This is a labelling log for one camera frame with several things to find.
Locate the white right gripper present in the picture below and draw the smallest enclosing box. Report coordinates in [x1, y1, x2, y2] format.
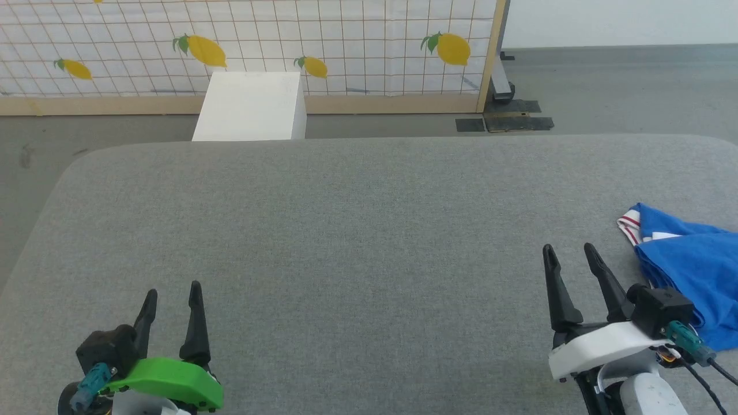
[542, 243, 682, 415]

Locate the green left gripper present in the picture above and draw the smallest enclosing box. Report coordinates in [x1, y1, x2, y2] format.
[104, 281, 224, 415]

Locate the blue white basketball jersey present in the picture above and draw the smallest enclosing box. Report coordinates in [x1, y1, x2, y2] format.
[617, 203, 738, 351]

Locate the large black floor mat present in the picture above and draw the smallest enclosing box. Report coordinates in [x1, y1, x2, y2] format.
[483, 99, 555, 133]

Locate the grey metal panel stand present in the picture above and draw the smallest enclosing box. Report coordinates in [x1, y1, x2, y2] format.
[489, 0, 515, 104]

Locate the white box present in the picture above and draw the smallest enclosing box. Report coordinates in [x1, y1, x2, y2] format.
[191, 71, 307, 142]

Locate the lemon print tile backdrop panel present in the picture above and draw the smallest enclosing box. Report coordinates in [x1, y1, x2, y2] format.
[0, 0, 508, 116]

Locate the teal left cable connector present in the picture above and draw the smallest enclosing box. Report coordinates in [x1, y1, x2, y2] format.
[70, 363, 113, 411]

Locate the teal cable connector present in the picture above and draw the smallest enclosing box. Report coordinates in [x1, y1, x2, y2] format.
[70, 363, 113, 411]
[663, 321, 716, 368]

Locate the teal right cable connector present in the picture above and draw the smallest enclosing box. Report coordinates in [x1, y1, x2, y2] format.
[663, 321, 716, 368]

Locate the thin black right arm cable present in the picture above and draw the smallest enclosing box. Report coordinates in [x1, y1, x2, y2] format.
[680, 346, 738, 415]

